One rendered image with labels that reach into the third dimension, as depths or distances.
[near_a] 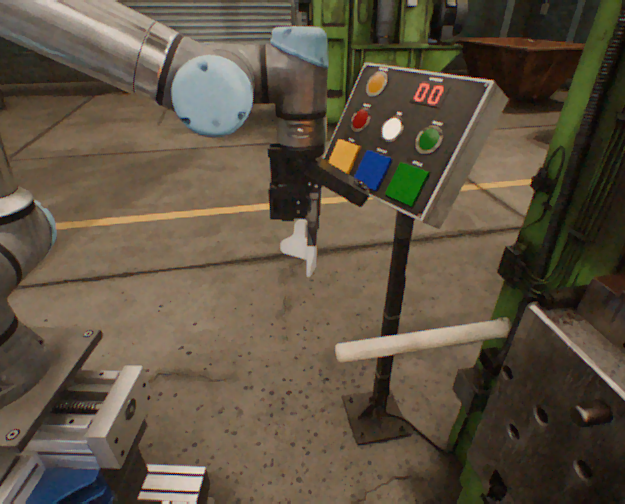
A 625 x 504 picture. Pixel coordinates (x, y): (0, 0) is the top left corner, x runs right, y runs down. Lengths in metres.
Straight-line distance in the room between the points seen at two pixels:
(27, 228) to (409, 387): 1.41
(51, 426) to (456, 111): 0.87
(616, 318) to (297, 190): 0.48
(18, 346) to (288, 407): 1.08
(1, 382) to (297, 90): 0.59
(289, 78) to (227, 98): 0.16
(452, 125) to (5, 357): 0.83
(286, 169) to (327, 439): 1.12
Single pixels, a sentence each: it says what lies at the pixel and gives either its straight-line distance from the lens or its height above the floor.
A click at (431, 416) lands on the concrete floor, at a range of 1.64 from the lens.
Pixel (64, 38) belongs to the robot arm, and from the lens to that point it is 0.46.
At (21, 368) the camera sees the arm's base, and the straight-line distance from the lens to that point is 0.73.
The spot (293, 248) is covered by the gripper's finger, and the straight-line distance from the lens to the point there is 0.61.
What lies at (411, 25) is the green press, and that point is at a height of 1.14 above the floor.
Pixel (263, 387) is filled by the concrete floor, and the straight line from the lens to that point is 1.67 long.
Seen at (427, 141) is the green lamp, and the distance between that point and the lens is 0.81.
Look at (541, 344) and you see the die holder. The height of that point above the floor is 0.87.
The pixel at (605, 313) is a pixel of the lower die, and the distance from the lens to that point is 0.69.
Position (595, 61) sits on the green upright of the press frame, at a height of 1.23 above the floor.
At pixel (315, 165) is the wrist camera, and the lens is 0.59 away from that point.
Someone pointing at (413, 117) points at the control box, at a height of 1.12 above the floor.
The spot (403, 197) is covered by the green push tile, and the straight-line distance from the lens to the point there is 0.80.
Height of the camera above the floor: 1.31
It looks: 33 degrees down
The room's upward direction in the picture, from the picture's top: straight up
